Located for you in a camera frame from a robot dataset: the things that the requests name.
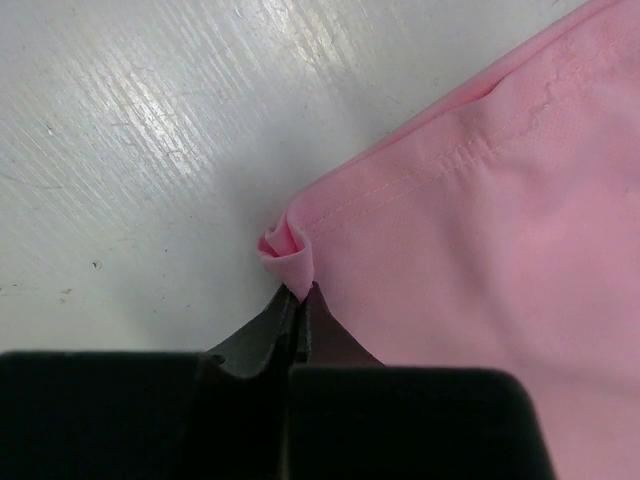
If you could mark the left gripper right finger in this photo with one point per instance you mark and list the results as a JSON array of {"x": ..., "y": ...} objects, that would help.
[{"x": 352, "y": 417}]

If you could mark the pink t-shirt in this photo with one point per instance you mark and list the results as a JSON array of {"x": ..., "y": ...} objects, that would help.
[{"x": 500, "y": 228}]

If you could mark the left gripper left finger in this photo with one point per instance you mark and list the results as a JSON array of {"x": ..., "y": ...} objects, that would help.
[{"x": 213, "y": 414}]

